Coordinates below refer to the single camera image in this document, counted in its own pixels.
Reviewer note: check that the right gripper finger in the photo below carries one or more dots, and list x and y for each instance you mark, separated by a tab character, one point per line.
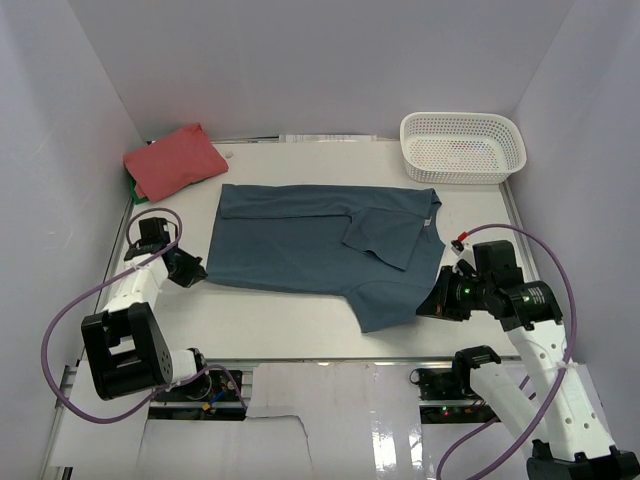
432	307
447	283

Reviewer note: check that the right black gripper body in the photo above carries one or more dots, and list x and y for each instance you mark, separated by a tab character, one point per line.
465	294

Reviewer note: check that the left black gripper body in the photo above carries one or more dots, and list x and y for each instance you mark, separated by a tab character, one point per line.
182	272

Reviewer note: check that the blue t shirt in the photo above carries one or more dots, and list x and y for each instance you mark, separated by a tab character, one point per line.
376	247

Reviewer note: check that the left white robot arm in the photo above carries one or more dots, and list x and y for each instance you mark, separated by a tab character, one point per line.
125	348

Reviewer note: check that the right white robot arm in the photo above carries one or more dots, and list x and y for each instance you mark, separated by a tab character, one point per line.
558	430

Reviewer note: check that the folded green t shirt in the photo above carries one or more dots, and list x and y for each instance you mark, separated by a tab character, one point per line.
137	195

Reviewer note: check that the folded red t shirt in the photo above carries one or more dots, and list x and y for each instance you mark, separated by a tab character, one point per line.
166	166

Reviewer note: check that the white plastic laundry basket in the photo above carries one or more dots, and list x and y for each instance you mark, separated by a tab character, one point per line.
461	148

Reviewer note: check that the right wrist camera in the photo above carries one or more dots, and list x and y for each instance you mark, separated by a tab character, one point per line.
465	264

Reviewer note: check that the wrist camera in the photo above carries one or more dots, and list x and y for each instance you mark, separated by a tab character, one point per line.
465	264
154	236

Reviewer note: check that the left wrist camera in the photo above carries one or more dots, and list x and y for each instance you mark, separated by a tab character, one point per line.
154	236

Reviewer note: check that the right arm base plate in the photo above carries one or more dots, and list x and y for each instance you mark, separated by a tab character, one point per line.
443	402

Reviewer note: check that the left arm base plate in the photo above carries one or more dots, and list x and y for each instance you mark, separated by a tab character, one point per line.
219	395

